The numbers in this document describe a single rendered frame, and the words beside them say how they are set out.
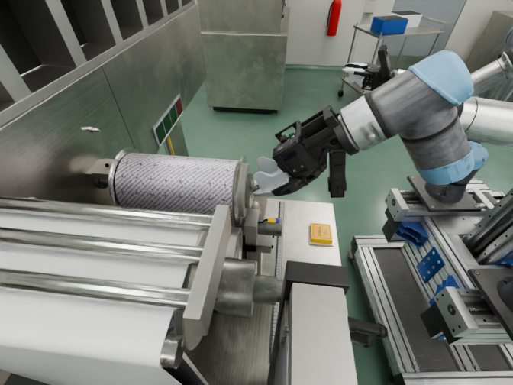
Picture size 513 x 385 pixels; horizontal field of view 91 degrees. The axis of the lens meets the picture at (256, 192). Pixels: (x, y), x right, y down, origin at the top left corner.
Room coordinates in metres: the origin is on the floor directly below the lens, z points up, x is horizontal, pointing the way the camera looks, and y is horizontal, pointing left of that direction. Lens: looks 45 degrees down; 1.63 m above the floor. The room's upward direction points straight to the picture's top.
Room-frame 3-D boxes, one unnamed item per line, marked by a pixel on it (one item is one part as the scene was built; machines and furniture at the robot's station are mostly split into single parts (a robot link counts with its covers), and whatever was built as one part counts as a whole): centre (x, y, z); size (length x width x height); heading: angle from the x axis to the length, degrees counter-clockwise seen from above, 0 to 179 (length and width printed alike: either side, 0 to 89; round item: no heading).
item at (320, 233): (0.52, -0.22, 0.91); 0.07 x 0.07 x 0.02; 84
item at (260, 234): (0.35, -0.01, 1.05); 0.06 x 0.05 x 0.31; 84
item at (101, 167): (0.42, 0.32, 1.28); 0.06 x 0.05 x 0.02; 84
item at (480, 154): (0.83, -0.85, 0.98); 0.13 x 0.12 x 0.14; 155
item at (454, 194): (0.82, -0.85, 0.87); 0.15 x 0.15 x 0.10
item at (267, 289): (0.13, -0.03, 1.33); 0.06 x 0.03 x 0.03; 84
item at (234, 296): (0.14, 0.03, 1.33); 0.06 x 0.06 x 0.06; 84
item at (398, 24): (3.52, -1.70, 0.51); 0.91 x 0.58 x 1.02; 106
